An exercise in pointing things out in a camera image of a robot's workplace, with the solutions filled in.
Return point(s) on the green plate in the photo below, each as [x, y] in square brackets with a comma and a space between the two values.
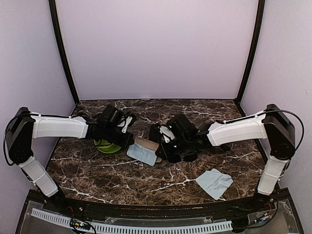
[106, 147]

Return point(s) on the black quilted glasses case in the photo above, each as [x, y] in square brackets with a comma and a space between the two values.
[154, 133]

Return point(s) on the black corner frame post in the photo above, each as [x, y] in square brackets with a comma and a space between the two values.
[252, 50]
[61, 50]

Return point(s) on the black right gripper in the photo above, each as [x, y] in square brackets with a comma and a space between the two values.
[166, 154]

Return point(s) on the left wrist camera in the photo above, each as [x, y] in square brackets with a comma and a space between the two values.
[127, 121]

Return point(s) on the white slotted cable duct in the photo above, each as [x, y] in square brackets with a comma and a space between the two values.
[114, 225]

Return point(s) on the black corner frame post right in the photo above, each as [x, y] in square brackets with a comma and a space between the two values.
[252, 50]

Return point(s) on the black corner frame post left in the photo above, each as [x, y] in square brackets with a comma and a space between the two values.
[61, 50]

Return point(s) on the blue cleaning cloth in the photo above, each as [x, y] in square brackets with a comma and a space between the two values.
[214, 183]
[142, 154]

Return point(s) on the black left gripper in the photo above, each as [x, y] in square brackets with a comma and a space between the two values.
[125, 143]

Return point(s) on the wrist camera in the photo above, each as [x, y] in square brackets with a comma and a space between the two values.
[166, 135]
[127, 121]

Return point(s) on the plaid brown glasses case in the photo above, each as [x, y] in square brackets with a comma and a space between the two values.
[150, 145]

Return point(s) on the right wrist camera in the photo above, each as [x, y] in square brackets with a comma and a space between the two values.
[166, 135]

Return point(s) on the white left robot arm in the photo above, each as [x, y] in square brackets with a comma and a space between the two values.
[26, 126]

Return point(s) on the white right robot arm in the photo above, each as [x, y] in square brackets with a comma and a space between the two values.
[271, 124]

